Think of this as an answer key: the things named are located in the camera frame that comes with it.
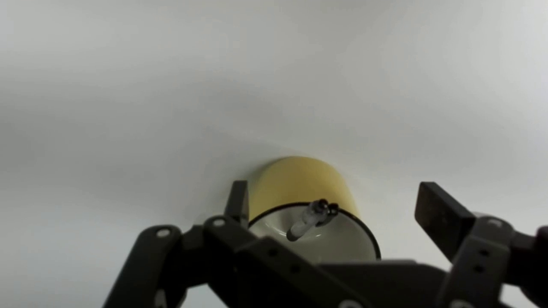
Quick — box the yellow mug with black rim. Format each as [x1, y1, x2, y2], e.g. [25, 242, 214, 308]
[246, 156, 382, 266]

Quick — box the white pen with black tip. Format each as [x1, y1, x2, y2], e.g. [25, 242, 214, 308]
[284, 197, 340, 244]

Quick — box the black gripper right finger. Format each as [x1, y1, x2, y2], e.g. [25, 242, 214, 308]
[412, 182, 548, 308]

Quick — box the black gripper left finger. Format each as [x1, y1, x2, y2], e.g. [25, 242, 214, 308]
[102, 180, 373, 308]

